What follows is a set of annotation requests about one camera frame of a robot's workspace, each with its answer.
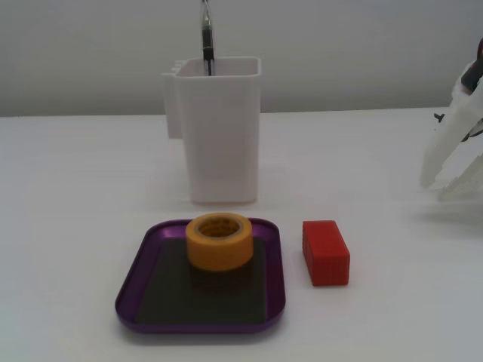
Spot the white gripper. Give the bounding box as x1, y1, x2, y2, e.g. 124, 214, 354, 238
419, 36, 483, 203

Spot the yellow tape roll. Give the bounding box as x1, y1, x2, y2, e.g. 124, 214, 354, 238
185, 212, 254, 272

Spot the red rectangular block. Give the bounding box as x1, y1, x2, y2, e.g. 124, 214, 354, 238
302, 219, 352, 287

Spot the white plastic pen holder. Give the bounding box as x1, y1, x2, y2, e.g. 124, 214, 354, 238
161, 56, 263, 206

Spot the black and silver pen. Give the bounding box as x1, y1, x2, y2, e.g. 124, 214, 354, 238
198, 0, 217, 77

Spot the purple metal tray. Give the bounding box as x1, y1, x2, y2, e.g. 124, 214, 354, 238
115, 217, 287, 335

